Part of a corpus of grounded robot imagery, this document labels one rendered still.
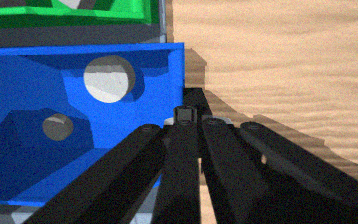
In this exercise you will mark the blue bin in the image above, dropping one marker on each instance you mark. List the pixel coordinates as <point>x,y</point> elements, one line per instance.
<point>38,83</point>

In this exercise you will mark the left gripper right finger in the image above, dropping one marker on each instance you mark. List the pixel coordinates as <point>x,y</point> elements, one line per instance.
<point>297,186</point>

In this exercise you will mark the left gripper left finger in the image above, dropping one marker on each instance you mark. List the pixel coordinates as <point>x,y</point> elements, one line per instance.
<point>112,190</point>

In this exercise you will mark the green bin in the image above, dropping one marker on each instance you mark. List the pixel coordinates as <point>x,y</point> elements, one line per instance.
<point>53,12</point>

